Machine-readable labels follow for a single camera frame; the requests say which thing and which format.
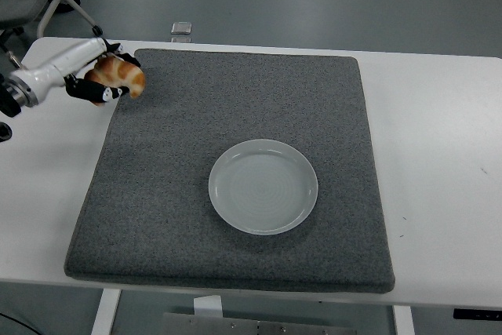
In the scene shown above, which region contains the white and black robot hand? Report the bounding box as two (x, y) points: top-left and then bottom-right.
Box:
(13, 38), (142, 107)

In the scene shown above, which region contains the golden brown croissant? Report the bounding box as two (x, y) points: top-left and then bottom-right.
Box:
(84, 56), (147, 100)

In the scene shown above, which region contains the pale grey round plate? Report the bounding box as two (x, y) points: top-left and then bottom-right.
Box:
(207, 138), (319, 236)

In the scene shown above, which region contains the grey metal plate with screws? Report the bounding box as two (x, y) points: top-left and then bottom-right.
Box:
(161, 312), (358, 335)

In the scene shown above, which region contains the silver floor socket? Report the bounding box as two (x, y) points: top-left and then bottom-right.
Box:
(170, 20), (194, 35)

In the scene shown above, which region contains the grey felt mat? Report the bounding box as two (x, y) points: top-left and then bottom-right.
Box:
(63, 47), (395, 294)

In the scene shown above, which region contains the white table leg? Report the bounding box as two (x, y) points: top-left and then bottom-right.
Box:
(391, 305), (416, 335)
(90, 289), (122, 335)

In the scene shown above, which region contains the black table control panel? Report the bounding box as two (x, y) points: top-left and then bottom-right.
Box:
(453, 308), (502, 320)

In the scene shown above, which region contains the white bracket under table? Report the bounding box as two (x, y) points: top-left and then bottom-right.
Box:
(192, 295), (224, 319)

